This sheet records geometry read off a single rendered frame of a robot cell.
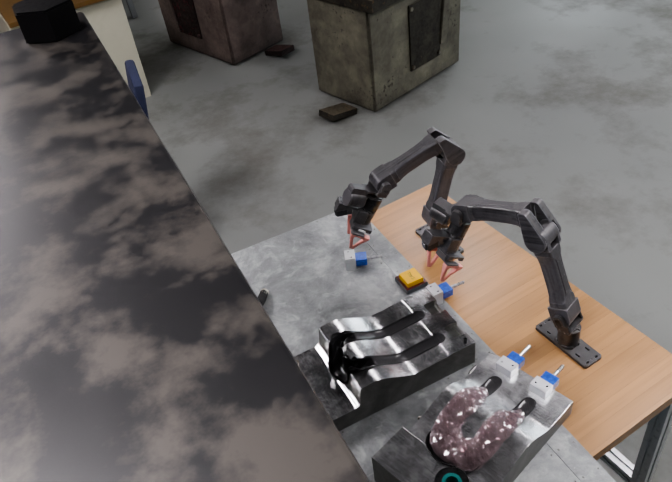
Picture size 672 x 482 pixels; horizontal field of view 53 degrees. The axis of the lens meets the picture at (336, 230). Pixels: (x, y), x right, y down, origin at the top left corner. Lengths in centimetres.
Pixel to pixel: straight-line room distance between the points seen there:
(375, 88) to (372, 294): 265
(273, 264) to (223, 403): 194
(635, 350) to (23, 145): 175
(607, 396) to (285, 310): 101
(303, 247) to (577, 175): 217
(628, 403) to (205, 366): 163
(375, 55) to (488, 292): 267
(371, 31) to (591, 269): 208
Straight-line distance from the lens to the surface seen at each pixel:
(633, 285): 353
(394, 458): 174
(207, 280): 59
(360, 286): 228
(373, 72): 466
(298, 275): 236
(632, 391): 206
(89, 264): 65
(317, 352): 202
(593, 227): 382
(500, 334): 213
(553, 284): 197
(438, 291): 218
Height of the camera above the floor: 239
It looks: 39 degrees down
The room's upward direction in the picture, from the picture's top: 8 degrees counter-clockwise
